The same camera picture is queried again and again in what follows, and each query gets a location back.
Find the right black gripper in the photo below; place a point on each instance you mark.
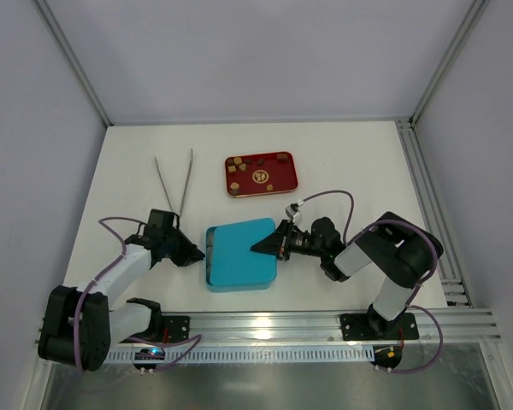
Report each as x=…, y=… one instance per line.
x=285, y=240

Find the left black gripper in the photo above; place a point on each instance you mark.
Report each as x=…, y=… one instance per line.
x=173, y=246

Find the teal box with paper cups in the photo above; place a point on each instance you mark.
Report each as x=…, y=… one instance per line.
x=209, y=256

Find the teal box lid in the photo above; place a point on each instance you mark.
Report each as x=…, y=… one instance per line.
x=241, y=252

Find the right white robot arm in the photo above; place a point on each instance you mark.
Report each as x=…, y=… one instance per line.
x=406, y=255

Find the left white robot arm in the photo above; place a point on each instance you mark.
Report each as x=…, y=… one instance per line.
x=80, y=326

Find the red rectangular tray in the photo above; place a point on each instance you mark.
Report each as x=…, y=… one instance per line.
x=254, y=172

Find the white slotted cable duct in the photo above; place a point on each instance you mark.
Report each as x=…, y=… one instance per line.
x=207, y=354

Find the aluminium mounting rail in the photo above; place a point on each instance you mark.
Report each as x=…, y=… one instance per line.
x=451, y=325

